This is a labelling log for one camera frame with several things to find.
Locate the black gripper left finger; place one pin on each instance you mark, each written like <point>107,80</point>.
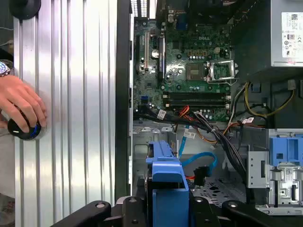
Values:
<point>132,212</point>

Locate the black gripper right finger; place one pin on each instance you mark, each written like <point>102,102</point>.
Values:
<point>203,212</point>

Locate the hard disk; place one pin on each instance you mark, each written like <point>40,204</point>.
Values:
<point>170,208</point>

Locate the black RAM slot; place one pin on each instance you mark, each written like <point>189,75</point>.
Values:
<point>196,93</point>
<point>196,97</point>
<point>196,102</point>
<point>196,105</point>

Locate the long dark blue expansion slot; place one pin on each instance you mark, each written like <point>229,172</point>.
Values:
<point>161,59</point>

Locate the white expansion slot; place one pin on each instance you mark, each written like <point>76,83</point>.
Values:
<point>147,49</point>

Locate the person's bare hand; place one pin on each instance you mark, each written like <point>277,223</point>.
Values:
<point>20,94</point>

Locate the silver metal drive cage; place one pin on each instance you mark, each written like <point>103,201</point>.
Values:
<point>254,170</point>

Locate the blue plastic drive carrier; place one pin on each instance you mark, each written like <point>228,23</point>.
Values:
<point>277,146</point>

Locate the blue SATA ports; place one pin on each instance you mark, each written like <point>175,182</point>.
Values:
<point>145,99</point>

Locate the thin metal locking lever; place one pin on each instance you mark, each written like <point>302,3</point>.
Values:
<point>220,83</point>

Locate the CPU socket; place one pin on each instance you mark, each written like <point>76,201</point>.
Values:
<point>195,72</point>

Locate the black open PC case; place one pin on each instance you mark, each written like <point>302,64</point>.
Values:
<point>123,71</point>

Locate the green Dell motherboard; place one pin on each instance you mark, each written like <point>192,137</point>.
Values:
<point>180,71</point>

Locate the silver coin battery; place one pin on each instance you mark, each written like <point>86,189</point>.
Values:
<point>154,53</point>

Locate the grey power supply unit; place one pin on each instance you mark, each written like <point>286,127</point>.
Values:
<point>275,35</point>

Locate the blue VGA port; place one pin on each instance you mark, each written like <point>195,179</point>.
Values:
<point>182,22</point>

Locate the silver wristwatch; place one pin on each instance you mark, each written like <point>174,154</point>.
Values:
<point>4,68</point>

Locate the metal socket cover frame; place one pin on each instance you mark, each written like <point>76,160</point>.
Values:
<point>233,69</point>

